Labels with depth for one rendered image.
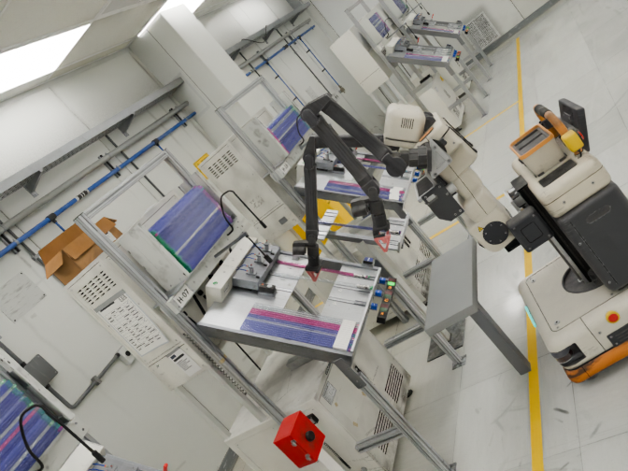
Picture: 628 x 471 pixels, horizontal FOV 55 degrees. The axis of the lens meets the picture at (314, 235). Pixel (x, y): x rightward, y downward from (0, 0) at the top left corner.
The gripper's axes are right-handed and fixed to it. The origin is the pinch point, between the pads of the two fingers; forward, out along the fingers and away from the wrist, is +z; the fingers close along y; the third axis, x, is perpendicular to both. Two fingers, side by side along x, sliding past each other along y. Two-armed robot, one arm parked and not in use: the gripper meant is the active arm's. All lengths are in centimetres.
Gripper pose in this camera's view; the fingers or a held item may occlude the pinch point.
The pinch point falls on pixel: (315, 278)
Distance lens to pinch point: 298.7
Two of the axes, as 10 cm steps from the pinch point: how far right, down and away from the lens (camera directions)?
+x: 9.6, 0.8, -2.6
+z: 0.6, 8.8, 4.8
